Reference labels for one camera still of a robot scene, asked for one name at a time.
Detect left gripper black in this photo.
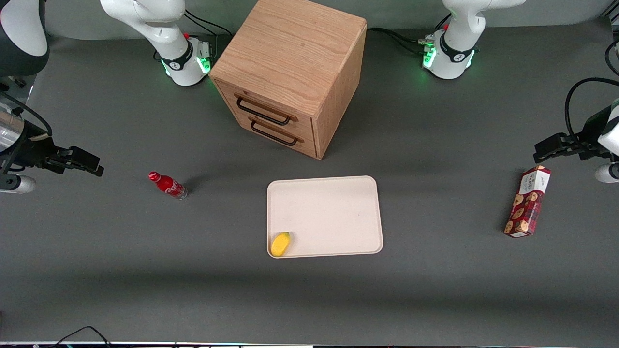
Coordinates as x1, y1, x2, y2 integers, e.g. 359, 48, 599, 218
533, 114, 612, 164

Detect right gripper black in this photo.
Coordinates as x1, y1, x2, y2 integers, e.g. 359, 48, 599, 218
0, 121, 105, 177

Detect red coke bottle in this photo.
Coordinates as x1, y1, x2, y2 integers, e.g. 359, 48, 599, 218
148, 171, 188, 201

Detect cream plastic tray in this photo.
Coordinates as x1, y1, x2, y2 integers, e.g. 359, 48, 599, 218
266, 175, 384, 260

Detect red cookie box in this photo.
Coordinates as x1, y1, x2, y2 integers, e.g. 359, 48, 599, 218
503, 165, 552, 239

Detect yellow mango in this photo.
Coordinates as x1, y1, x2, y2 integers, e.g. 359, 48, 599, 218
270, 232, 292, 258

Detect shallow wooden drawer front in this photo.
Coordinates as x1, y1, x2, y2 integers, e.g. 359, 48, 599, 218
213, 80, 318, 142

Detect deep wooden drawer front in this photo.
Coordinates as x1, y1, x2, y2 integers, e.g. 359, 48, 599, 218
230, 109, 318, 160

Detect wooden drawer cabinet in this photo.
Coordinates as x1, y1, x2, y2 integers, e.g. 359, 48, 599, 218
208, 0, 368, 160

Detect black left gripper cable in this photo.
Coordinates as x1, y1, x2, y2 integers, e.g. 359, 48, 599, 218
565, 77, 619, 142

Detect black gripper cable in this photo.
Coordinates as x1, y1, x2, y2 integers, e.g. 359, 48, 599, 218
0, 91, 53, 137
565, 77, 619, 142

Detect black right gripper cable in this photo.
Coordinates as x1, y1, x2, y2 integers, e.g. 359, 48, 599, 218
0, 91, 53, 137

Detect black looped cable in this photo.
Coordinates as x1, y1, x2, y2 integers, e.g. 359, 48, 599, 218
604, 40, 619, 77

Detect thin black table edge cable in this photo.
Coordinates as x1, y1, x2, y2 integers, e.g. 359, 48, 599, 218
47, 326, 113, 348

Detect long black drawer handle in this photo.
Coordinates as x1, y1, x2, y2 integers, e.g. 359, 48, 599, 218
235, 96, 293, 127

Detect black right arm base cables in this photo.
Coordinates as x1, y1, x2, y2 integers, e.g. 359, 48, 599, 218
183, 8, 234, 38

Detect black arm base cables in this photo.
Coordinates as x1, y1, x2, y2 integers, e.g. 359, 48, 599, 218
183, 8, 234, 38
366, 27, 435, 55

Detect short black drawer handle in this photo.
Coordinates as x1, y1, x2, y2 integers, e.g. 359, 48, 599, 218
250, 120, 298, 147

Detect black left arm base cables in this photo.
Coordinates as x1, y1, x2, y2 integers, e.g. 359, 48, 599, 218
366, 27, 435, 55

